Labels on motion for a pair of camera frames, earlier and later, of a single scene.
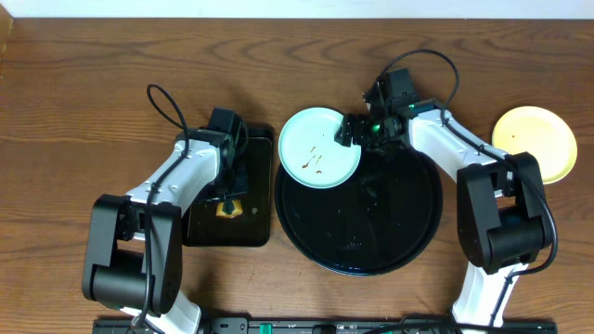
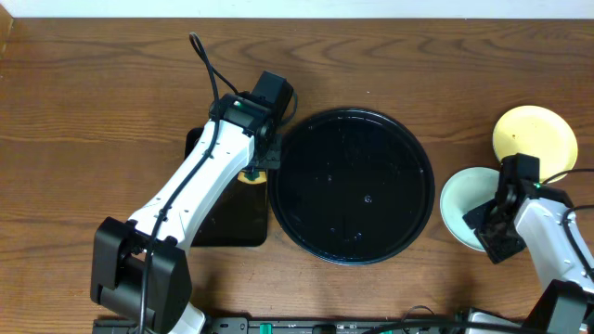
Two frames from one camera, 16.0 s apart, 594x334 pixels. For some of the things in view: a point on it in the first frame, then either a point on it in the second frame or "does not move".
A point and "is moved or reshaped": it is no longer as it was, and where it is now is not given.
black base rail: [326, 326] does not move
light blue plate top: [309, 153] is moved or reshaped
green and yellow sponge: [237, 211] → [251, 176]
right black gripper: [348, 130] → [497, 235]
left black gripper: [233, 193] → [252, 173]
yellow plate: [541, 133] does not move
